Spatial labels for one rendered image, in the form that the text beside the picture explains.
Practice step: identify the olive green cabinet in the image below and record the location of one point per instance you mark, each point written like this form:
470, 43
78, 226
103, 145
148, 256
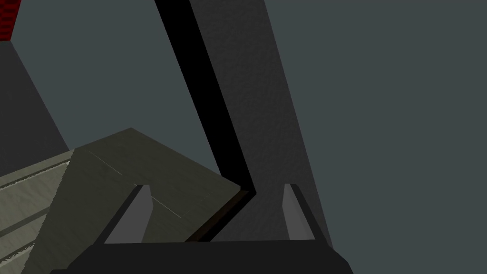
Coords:
76, 198

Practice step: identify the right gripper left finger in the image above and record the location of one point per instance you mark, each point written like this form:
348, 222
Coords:
131, 220

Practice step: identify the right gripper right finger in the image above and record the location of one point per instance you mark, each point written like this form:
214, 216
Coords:
298, 219

